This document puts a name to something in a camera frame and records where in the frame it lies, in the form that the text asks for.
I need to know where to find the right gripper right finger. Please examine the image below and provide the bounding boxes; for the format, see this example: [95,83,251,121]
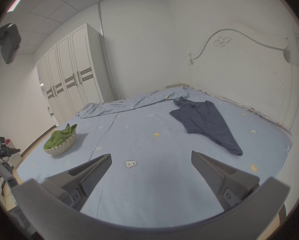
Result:
[191,150,261,212]

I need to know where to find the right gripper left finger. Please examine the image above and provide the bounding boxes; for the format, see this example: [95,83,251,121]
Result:
[42,153,112,212]

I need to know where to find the green shorts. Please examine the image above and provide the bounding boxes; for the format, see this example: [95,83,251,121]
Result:
[44,124,78,150]

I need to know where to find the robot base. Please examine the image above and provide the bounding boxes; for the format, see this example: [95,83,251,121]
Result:
[0,162,38,238]

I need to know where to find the round woven basket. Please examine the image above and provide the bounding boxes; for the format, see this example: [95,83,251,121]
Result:
[43,130,77,156]

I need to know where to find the dark blue garment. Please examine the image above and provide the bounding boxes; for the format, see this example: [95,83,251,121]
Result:
[169,96,243,156]

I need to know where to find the bed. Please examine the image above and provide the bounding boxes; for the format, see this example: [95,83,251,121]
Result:
[16,25,299,229]

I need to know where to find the white wardrobe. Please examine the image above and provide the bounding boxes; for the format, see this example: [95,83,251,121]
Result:
[36,23,105,126]

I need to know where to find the pale blue quilt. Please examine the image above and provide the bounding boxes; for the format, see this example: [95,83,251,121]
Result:
[76,85,192,119]

